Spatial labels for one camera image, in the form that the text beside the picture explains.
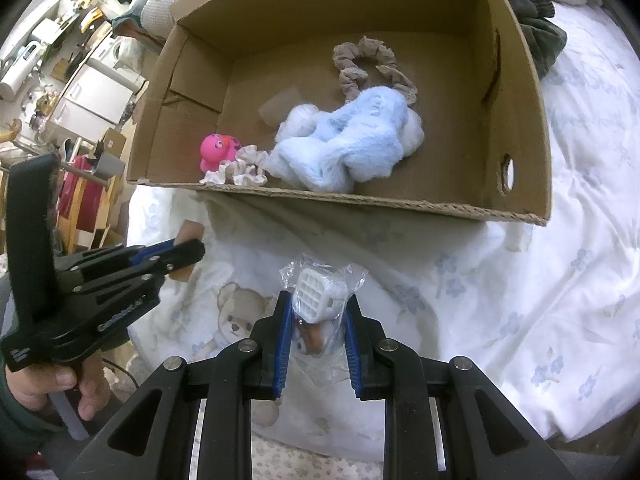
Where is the white kitchen appliance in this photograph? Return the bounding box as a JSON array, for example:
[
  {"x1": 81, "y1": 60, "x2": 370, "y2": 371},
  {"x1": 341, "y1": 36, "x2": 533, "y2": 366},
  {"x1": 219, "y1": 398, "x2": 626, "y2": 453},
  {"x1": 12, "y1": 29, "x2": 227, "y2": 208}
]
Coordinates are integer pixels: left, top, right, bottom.
[{"x1": 0, "y1": 42, "x2": 44, "y2": 102}]

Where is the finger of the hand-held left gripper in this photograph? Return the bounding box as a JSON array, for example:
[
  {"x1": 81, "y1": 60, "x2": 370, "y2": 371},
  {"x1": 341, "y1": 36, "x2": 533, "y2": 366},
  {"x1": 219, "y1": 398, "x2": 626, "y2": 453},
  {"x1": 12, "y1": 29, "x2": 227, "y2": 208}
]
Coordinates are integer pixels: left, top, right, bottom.
[
  {"x1": 75, "y1": 239, "x2": 207, "y2": 303},
  {"x1": 57, "y1": 241, "x2": 179, "y2": 282}
]

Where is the white cabinet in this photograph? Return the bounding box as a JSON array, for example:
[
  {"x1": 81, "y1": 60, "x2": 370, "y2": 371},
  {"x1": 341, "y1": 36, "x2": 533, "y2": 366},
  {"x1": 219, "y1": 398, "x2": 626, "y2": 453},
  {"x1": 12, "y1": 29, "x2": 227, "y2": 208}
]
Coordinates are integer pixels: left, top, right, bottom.
[{"x1": 50, "y1": 65, "x2": 146, "y2": 134}]

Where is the black cable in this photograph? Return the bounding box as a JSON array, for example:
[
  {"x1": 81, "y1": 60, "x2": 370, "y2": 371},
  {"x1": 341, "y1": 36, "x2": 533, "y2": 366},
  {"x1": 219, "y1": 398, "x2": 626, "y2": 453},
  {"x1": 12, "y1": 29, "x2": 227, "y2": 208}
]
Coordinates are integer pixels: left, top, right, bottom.
[{"x1": 102, "y1": 357, "x2": 142, "y2": 392}]

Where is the brown grey scrunchie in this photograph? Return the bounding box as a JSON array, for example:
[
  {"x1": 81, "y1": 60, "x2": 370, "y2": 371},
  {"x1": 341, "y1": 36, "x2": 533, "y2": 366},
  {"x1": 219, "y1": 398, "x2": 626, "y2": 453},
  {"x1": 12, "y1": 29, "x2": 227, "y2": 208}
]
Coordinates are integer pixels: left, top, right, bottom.
[{"x1": 332, "y1": 35, "x2": 421, "y2": 106}]

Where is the red yellow rack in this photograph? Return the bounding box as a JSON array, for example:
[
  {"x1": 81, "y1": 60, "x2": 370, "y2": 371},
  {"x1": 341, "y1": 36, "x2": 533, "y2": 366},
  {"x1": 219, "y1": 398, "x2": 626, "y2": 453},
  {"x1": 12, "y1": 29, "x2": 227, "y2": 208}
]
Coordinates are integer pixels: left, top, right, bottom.
[{"x1": 50, "y1": 155, "x2": 114, "y2": 252}]

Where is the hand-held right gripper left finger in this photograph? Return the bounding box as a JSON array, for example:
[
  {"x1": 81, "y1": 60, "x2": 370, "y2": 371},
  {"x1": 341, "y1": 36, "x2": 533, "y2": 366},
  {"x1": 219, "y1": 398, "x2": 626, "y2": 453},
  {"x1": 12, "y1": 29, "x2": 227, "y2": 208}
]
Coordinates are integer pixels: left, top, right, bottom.
[{"x1": 62, "y1": 290, "x2": 293, "y2": 480}]

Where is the light blue fluffy scrunchie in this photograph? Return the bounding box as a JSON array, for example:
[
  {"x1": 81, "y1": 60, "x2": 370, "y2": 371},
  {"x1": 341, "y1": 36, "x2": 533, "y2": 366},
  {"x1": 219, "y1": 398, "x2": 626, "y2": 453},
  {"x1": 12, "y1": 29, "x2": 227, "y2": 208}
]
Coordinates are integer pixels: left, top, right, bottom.
[{"x1": 272, "y1": 85, "x2": 426, "y2": 195}]

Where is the dark grey jacket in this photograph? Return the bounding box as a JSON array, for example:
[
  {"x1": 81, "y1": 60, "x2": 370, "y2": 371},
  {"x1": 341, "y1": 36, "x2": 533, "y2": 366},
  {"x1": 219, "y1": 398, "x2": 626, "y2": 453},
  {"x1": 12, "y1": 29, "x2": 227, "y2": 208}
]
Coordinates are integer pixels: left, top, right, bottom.
[{"x1": 487, "y1": 0, "x2": 569, "y2": 81}]

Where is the person's left hand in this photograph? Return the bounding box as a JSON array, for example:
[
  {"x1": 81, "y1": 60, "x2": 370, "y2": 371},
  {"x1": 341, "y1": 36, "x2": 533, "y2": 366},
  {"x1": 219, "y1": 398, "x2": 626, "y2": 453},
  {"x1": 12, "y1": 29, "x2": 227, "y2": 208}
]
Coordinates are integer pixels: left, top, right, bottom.
[{"x1": 5, "y1": 346, "x2": 114, "y2": 423}]

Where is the cream white scrunchie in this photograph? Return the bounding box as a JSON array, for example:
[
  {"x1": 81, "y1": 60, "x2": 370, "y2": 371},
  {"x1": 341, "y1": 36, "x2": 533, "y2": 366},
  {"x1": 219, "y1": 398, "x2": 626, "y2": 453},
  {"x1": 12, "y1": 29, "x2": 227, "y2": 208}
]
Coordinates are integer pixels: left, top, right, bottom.
[{"x1": 200, "y1": 145, "x2": 271, "y2": 187}]

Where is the plastic-wrapped white hair clip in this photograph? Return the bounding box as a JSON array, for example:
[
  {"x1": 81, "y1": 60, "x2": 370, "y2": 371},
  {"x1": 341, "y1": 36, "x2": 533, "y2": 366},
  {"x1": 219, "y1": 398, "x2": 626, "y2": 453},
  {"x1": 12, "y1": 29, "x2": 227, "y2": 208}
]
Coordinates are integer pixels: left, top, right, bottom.
[{"x1": 279, "y1": 254, "x2": 370, "y2": 387}]

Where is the person's left forearm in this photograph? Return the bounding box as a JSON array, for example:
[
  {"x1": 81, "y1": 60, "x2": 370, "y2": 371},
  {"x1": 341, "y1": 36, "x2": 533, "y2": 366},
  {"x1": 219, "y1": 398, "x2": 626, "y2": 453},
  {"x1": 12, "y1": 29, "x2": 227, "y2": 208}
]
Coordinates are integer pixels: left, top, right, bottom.
[{"x1": 0, "y1": 360, "x2": 67, "y2": 467}]

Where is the white waffle pillow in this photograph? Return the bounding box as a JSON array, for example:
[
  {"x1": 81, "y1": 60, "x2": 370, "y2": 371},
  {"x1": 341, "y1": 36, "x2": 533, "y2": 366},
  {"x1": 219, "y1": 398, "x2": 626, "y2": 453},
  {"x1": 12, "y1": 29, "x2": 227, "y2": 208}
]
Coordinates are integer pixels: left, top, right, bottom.
[{"x1": 112, "y1": 0, "x2": 201, "y2": 44}]

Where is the brown cardboard box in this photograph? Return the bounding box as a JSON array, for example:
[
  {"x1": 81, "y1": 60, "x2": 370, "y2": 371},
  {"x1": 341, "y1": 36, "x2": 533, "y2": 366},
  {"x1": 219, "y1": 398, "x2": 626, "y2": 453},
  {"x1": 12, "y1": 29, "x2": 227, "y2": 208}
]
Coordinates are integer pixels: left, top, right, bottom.
[{"x1": 125, "y1": 0, "x2": 553, "y2": 227}]

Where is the pink octopus toy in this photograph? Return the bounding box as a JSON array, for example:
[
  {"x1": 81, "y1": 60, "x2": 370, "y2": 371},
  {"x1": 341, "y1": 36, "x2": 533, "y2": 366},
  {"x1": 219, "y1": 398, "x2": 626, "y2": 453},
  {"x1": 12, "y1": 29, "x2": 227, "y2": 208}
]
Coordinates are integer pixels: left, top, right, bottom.
[{"x1": 199, "y1": 133, "x2": 244, "y2": 175}]

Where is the white washing machine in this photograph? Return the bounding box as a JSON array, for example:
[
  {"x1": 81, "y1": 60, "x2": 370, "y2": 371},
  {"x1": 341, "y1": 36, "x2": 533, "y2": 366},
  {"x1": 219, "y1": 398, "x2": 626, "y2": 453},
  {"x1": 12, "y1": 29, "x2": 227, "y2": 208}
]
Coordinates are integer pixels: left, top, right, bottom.
[{"x1": 107, "y1": 35, "x2": 147, "y2": 79}]

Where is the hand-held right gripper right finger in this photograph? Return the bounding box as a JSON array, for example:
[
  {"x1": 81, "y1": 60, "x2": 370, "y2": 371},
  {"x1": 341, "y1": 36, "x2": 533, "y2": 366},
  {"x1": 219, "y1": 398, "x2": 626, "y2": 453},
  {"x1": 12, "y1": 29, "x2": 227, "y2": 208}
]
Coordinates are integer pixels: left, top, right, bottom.
[{"x1": 342, "y1": 292, "x2": 588, "y2": 480}]

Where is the grey bin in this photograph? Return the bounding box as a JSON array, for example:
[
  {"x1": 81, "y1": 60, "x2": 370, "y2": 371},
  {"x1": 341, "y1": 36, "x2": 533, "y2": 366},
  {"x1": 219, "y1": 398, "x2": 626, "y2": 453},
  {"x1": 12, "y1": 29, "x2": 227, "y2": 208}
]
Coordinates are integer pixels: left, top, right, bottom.
[{"x1": 95, "y1": 152, "x2": 126, "y2": 177}]

